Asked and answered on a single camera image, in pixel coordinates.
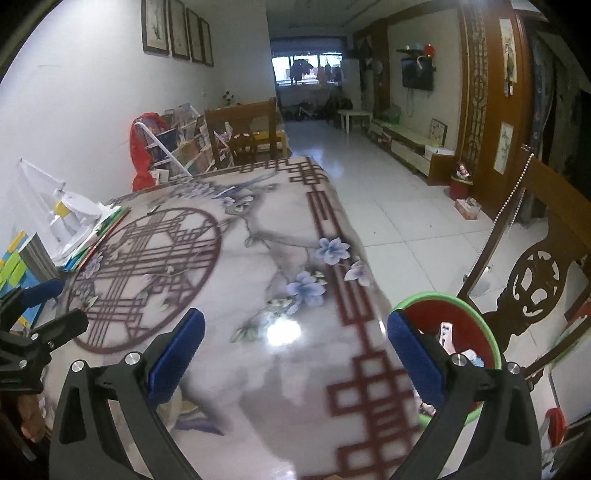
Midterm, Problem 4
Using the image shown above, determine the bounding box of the white book rack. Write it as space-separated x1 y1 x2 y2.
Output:
139 102 232 178

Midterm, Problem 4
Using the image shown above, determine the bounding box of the carved wooden chair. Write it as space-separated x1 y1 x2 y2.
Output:
457 143 591 384

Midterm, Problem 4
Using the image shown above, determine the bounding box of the wooden lattice partition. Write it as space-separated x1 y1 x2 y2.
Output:
457 0 536 222

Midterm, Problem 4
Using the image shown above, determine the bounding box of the blue stand with coloured clips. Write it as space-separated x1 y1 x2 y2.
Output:
0 231 51 329

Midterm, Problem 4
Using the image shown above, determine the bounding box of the wall television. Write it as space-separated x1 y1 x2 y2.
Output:
402 58 435 92

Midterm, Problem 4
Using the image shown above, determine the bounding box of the wooden dining chair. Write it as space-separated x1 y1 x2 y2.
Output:
204 98 291 171

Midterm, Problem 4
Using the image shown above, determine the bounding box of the person's left hand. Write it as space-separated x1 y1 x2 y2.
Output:
18 393 47 440

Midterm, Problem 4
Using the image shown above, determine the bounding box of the red bin with green rim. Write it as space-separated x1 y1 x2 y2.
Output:
392 292 503 428

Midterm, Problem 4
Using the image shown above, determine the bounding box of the white desk lamp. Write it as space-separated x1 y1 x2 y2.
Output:
17 158 105 266

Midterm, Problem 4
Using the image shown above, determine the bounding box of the hanging scroll painting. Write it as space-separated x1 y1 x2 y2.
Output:
494 121 515 175
499 18 518 95

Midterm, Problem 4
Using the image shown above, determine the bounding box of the red cloth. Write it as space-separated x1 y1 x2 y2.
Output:
130 113 169 192

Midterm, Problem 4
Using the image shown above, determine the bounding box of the small white table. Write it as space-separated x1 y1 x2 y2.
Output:
337 110 372 132

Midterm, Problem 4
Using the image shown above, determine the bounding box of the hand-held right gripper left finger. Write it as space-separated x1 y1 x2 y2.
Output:
48 308 206 480

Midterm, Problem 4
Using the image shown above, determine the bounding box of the wall shelf with ornaments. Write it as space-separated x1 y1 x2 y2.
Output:
397 44 437 61

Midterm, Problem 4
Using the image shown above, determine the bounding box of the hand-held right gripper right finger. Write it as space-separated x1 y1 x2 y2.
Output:
387 310 541 480

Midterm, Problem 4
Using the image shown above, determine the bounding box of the framed wall picture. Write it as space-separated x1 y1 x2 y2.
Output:
199 16 214 68
167 0 191 61
185 7 206 64
141 0 171 56

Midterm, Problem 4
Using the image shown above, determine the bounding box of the white bead string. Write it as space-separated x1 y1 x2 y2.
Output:
464 145 532 278

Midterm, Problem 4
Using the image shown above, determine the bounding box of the yellow seat cushion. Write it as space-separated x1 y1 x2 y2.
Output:
249 130 289 151

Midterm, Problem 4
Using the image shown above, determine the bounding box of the red pot with figurine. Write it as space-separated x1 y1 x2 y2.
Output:
450 164 474 199

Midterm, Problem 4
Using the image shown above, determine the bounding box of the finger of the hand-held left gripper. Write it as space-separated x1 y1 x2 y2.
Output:
21 309 89 365
0 278 64 319

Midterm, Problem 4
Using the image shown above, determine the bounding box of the low television cabinet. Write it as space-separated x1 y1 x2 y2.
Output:
372 117 455 185

